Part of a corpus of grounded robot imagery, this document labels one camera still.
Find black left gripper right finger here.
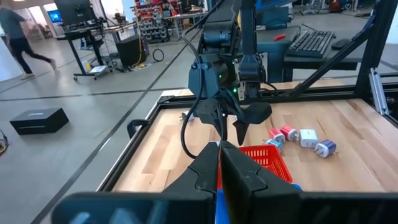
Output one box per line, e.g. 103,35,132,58
220,141,302,224

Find black coiled floor cable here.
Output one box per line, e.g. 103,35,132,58
151,47,165,63

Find black computer mouse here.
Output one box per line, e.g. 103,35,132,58
330,38,353,51

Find black computer monitor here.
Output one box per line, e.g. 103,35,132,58
54,0,98,26

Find black rolling desk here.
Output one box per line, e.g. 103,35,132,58
55,21,139,82

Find black box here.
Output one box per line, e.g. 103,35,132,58
9,107,70,136

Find grey desk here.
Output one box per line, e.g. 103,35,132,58
254,25,366,84

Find black keyboard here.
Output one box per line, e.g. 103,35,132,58
285,29,336,59

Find red plastic basket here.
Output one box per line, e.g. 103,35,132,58
216,144,294,191

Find glowing blue screen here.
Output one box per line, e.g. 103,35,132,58
46,9,63,24

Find black computer tower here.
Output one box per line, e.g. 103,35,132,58
116,34,150,68

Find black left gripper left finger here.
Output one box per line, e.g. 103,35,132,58
163,142,220,200

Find silver metal bracket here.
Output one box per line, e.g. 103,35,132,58
368,67,390,116

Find black table clamp handle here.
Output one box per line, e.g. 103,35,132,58
126,118,150,139

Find red white USB charger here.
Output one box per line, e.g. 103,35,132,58
279,124,299,141
269,128,286,144

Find person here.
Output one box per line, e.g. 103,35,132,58
0,6,58,81

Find teal white USB charger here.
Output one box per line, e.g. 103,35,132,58
262,138,284,153

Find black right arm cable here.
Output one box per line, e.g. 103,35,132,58
179,0,226,159

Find storage rack with red bins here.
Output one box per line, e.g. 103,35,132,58
132,0,183,44

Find purple white USB charger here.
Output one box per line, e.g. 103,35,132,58
313,139,337,158

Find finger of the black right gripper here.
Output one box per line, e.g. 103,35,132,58
231,101,273,146
195,98,229,142

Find blue plastic basket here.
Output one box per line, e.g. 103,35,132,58
215,183,303,224

